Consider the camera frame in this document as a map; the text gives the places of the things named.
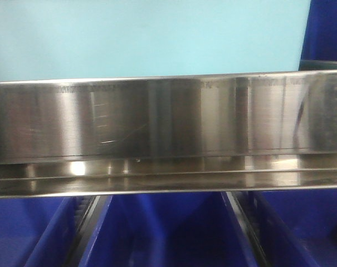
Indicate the light blue plastic bin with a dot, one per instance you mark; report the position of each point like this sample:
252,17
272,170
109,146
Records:
42,40

